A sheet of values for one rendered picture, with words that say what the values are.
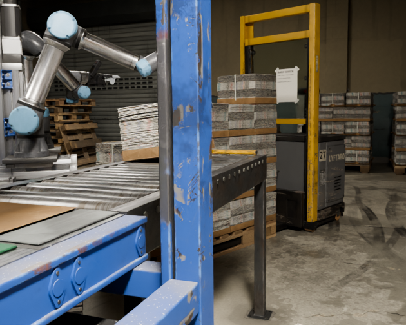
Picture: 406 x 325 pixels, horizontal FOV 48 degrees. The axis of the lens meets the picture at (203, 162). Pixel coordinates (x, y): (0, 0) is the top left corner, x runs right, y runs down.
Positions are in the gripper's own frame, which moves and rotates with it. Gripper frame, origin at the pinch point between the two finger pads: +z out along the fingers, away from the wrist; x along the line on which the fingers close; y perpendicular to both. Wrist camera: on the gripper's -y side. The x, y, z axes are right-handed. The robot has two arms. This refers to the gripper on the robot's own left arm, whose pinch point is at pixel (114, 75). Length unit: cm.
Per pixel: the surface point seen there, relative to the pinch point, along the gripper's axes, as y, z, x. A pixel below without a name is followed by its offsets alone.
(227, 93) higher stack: 9, 98, 4
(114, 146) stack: 40, -17, 32
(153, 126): 16, -43, 109
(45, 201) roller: 25, -109, 161
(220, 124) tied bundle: 28, 62, 38
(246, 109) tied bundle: 19, 90, 33
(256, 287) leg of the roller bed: 94, 9, 130
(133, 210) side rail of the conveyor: 22, -99, 186
